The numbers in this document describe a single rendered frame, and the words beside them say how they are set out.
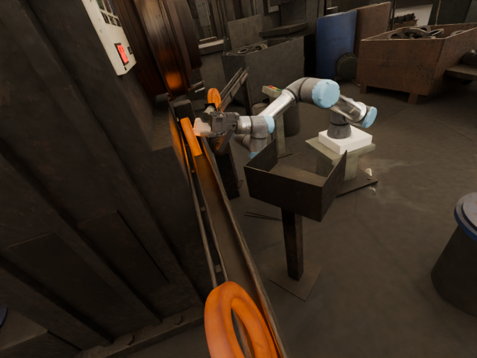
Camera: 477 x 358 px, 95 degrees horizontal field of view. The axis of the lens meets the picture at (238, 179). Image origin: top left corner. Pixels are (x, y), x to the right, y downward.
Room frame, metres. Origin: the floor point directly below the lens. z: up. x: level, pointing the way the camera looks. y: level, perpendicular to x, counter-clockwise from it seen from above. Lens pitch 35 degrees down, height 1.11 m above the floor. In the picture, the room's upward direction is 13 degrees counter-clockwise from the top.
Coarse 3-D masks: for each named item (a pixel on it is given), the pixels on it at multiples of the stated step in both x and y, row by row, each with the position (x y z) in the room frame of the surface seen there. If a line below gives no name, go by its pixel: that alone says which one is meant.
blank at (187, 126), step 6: (180, 120) 0.84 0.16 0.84; (186, 120) 0.83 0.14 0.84; (186, 126) 0.80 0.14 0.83; (186, 132) 0.78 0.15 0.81; (192, 132) 0.78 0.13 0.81; (186, 138) 0.77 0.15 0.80; (192, 138) 0.77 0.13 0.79; (192, 144) 0.77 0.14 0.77; (198, 144) 0.80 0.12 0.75; (192, 150) 0.77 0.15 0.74; (198, 150) 0.78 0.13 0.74
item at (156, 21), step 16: (144, 0) 0.84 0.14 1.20; (160, 0) 0.83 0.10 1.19; (144, 16) 0.82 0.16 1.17; (160, 16) 0.83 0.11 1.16; (160, 32) 0.82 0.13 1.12; (160, 48) 0.82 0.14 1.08; (160, 64) 0.83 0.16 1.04; (176, 64) 0.84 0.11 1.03; (176, 80) 0.87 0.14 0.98; (176, 96) 0.96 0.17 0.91
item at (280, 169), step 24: (264, 168) 0.68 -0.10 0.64; (288, 168) 0.70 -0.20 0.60; (336, 168) 0.50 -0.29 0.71; (264, 192) 0.56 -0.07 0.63; (288, 192) 0.50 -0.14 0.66; (312, 192) 0.44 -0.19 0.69; (336, 192) 0.52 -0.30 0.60; (288, 216) 0.58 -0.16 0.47; (312, 216) 0.44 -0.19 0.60; (288, 240) 0.59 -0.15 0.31; (288, 264) 0.60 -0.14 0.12; (312, 264) 0.63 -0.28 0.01; (288, 288) 0.54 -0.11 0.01
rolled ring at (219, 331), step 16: (224, 288) 0.21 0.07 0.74; (240, 288) 0.23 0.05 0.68; (208, 304) 0.18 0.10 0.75; (224, 304) 0.18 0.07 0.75; (240, 304) 0.21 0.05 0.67; (208, 320) 0.15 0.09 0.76; (224, 320) 0.15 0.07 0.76; (256, 320) 0.19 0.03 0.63; (208, 336) 0.13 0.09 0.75; (224, 336) 0.13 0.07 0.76; (256, 336) 0.17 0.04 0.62; (224, 352) 0.11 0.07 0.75; (240, 352) 0.11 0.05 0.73; (256, 352) 0.14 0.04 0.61; (272, 352) 0.14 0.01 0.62
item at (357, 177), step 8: (320, 160) 1.32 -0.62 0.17; (352, 160) 1.19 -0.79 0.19; (304, 168) 1.46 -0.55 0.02; (312, 168) 1.43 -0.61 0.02; (320, 168) 1.31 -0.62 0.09; (328, 168) 1.22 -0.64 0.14; (352, 168) 1.20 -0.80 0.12; (360, 168) 1.29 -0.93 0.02; (344, 176) 1.19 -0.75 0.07; (352, 176) 1.20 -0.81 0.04; (360, 176) 1.20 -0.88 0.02; (368, 176) 1.18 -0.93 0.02; (344, 184) 1.16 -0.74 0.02; (352, 184) 1.14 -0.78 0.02; (360, 184) 1.12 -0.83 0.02; (368, 184) 1.11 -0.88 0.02; (344, 192) 1.08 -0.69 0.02
